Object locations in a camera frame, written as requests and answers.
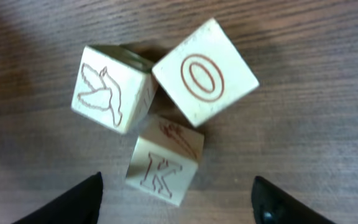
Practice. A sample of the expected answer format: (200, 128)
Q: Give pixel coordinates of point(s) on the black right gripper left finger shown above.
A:
(79, 205)

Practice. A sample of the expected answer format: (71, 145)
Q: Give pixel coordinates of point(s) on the white K block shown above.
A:
(165, 159)

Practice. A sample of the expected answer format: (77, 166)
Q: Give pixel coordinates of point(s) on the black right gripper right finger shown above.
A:
(272, 205)

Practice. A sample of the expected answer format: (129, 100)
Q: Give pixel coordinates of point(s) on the white O block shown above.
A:
(204, 74)

